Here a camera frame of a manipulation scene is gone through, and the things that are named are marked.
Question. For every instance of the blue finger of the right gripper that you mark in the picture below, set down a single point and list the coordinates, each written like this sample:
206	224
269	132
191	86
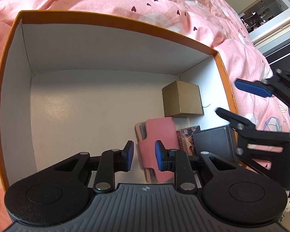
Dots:
252	142
278	85

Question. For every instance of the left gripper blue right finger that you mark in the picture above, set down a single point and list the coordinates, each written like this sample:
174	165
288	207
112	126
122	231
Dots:
176	161

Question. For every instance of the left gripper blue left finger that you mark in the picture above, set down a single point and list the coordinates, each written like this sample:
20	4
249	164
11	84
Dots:
113	161

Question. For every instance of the dark illustrated card box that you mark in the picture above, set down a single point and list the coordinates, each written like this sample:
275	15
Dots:
185	139

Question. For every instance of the dark grey box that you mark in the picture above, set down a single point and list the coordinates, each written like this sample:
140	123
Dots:
220	141

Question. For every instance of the pink card holder case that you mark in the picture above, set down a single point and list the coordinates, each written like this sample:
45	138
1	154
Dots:
147	134

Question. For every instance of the small brown cardboard box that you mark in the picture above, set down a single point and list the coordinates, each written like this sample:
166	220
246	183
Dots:
182	99

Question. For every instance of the white shelf unit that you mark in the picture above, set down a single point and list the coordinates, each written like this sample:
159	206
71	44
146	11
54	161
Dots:
268	24

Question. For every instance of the orange cardboard storage box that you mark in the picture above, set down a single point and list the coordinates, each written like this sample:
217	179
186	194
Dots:
77	81

